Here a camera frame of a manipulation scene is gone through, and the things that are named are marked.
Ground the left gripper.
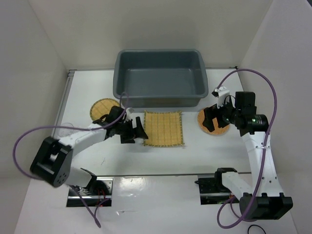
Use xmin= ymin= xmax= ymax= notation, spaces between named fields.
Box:
xmin=116 ymin=117 xmax=148 ymax=144

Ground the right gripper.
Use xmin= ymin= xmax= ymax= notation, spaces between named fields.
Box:
xmin=202 ymin=95 xmax=240 ymax=132

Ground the square woven bamboo tray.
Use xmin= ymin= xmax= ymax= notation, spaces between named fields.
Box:
xmin=143 ymin=111 xmax=184 ymax=148

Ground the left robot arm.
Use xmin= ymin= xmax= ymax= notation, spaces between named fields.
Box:
xmin=30 ymin=106 xmax=148 ymax=195

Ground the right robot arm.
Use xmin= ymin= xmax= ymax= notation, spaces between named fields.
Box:
xmin=202 ymin=87 xmax=293 ymax=220

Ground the grey plastic bin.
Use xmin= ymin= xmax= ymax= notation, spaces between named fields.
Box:
xmin=113 ymin=49 xmax=209 ymax=108

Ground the round orange bamboo tray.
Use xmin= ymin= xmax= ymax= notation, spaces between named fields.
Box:
xmin=197 ymin=109 xmax=230 ymax=136

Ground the round green-rimmed bamboo tray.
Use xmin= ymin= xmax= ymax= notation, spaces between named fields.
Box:
xmin=90 ymin=98 xmax=120 ymax=121

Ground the clear plastic cup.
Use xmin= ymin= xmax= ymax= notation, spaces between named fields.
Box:
xmin=58 ymin=122 xmax=77 ymax=137

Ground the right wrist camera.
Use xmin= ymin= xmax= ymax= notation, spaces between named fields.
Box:
xmin=212 ymin=86 xmax=230 ymax=109

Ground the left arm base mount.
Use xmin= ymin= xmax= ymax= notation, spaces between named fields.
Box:
xmin=66 ymin=177 xmax=114 ymax=208

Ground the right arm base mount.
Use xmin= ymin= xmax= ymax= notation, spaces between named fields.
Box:
xmin=195 ymin=172 xmax=234 ymax=205

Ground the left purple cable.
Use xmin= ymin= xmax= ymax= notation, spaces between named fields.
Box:
xmin=12 ymin=91 xmax=130 ymax=229

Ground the black cable loop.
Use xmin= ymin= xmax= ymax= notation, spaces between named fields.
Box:
xmin=248 ymin=224 xmax=267 ymax=234

